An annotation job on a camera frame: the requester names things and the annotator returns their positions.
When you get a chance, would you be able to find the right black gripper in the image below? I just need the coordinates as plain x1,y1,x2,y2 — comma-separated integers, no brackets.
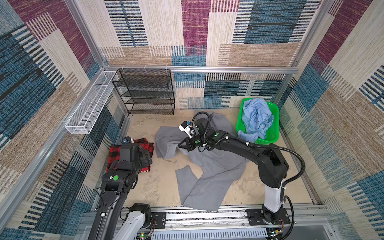
177,134,207,152

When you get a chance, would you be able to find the grey long sleeve shirt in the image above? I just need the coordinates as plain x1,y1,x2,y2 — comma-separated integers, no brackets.
155,126,248,211

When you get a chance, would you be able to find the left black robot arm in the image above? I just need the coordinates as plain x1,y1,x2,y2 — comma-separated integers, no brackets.
88,143,153,240

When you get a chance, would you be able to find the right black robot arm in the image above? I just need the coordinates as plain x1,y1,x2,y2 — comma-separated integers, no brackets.
178,118,289,225

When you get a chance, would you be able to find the light blue shirt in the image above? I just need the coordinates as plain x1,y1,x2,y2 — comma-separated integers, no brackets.
238,98,274,142

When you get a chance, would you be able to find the red black plaid folded shirt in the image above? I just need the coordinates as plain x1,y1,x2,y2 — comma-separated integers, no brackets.
106,138,155,173

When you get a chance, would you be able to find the green plastic basket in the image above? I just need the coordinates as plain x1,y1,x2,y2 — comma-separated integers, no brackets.
236,98,280,145

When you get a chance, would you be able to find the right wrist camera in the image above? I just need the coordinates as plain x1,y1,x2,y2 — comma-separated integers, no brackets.
179,121,199,139

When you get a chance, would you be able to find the black wire shelf rack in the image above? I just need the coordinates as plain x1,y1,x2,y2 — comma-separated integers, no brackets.
112,69,176,115

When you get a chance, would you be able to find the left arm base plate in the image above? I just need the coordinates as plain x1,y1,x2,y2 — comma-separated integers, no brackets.
123,211,167,231

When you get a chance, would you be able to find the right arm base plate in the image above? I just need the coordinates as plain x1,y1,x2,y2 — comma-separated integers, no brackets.
244,208,291,226

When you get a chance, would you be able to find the white wire mesh basket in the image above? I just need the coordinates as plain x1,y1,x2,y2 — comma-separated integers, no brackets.
65,71,117,135

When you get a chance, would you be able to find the white slotted cable duct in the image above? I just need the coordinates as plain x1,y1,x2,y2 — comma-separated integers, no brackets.
86,227,268,240

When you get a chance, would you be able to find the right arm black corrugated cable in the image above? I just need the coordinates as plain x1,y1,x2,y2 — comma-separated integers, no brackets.
190,111,306,240

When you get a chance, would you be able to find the aluminium front rail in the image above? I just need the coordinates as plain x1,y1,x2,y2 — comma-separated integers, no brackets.
74,205,334,232

